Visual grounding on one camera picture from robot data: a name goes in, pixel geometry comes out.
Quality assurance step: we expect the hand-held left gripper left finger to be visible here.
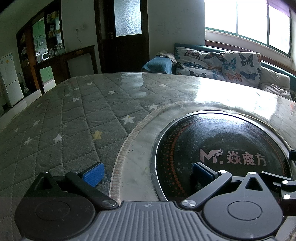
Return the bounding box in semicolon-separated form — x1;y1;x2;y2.
25;162;118;208

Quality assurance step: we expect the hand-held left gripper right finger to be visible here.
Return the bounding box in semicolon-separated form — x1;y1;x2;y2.
181;162;281;210

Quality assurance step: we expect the round black cooktop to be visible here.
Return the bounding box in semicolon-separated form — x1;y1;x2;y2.
153;111;296;202

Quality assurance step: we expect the beige cushion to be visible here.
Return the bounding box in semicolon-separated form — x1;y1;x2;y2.
259;67;293;100

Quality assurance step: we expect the butterfly print cushion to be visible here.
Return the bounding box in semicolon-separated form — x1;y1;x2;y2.
174;47;226;81
221;51;262;88

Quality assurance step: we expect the white board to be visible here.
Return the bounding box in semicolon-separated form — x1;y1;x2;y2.
67;51;98;79

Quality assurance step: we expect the white mop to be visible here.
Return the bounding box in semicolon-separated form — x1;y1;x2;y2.
20;73;30;93

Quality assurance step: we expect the dark wooden console table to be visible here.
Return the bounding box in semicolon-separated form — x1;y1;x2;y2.
33;45;99;94

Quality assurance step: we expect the blue towel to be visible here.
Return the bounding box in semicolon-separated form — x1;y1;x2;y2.
142;57;174;75

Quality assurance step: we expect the small beige floral cloth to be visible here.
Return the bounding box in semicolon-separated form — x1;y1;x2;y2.
156;51;177;64

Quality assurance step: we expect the dark wooden glass door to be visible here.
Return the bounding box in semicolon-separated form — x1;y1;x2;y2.
94;0;150;75

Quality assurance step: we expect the white refrigerator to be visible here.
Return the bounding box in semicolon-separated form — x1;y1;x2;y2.
0;52;24;108

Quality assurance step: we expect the row of glass jars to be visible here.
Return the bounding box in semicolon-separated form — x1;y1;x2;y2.
48;45;64;57

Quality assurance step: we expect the dark wooden shelf cabinet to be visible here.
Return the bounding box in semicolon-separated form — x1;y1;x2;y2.
16;0;65;93

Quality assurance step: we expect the row of small boxes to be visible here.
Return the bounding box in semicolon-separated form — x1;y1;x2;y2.
46;11;62;39

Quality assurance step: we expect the large window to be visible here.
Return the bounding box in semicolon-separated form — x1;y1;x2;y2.
205;0;292;57

